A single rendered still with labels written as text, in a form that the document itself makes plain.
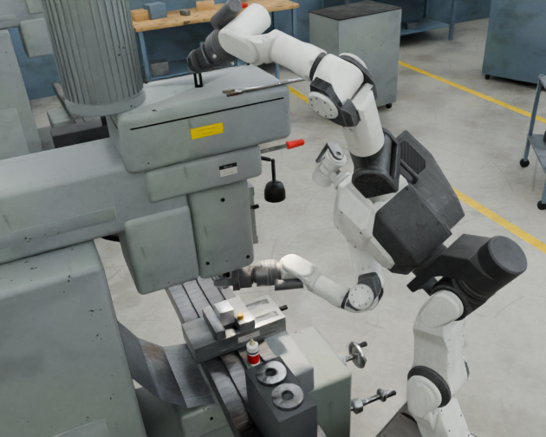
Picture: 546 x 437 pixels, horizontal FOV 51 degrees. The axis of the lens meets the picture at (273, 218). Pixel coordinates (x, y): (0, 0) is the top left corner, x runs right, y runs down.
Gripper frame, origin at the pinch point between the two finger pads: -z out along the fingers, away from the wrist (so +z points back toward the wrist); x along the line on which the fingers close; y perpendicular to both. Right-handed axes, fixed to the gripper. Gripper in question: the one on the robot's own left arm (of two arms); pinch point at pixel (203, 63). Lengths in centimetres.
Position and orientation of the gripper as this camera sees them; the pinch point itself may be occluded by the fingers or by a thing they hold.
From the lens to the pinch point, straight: 156.1
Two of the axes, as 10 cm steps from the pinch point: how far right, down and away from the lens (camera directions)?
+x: 7.9, -3.6, 5.1
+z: 5.1, -1.0, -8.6
